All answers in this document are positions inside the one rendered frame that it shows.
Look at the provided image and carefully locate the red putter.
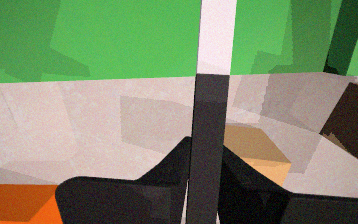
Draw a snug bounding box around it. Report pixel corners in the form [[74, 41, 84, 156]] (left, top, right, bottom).
[[185, 0, 237, 224]]

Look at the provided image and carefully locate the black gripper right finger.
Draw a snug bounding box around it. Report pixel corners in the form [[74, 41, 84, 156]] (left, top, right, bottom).
[[217, 145, 358, 224]]

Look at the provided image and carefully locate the green flat mat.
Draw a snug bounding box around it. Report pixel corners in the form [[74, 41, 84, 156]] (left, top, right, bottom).
[[0, 0, 342, 83]]

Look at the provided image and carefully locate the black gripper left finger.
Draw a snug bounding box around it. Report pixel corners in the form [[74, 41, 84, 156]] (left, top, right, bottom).
[[55, 136, 191, 224]]

